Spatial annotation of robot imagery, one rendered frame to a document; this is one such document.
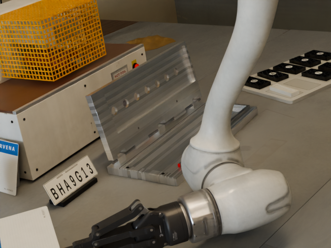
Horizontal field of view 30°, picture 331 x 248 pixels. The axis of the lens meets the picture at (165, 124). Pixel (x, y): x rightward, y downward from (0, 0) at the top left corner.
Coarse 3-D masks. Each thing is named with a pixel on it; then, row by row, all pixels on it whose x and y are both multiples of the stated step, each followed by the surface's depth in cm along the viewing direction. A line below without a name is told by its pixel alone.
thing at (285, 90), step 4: (276, 84) 191; (272, 88) 189; (276, 88) 188; (280, 88) 188; (284, 88) 187; (288, 88) 186; (280, 92) 186; (284, 92) 184; (288, 92) 183; (292, 92) 183; (296, 92) 183; (292, 96) 183
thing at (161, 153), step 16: (192, 112) 179; (256, 112) 176; (160, 128) 169; (176, 128) 171; (192, 128) 169; (240, 128) 169; (144, 144) 164; (160, 144) 163; (176, 144) 161; (112, 160) 156; (128, 160) 156; (144, 160) 155; (160, 160) 154; (176, 160) 152; (128, 176) 152; (144, 176) 149; (160, 176) 146; (176, 176) 144
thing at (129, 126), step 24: (168, 48) 177; (144, 72) 166; (168, 72) 175; (192, 72) 183; (96, 96) 149; (120, 96) 158; (144, 96) 166; (168, 96) 174; (192, 96) 181; (96, 120) 150; (120, 120) 157; (144, 120) 163; (120, 144) 155
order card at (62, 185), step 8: (80, 160) 151; (88, 160) 153; (72, 168) 148; (80, 168) 150; (88, 168) 152; (56, 176) 144; (64, 176) 146; (72, 176) 148; (80, 176) 149; (88, 176) 151; (48, 184) 142; (56, 184) 144; (64, 184) 145; (72, 184) 147; (80, 184) 149; (48, 192) 142; (56, 192) 143; (64, 192) 145; (56, 200) 142
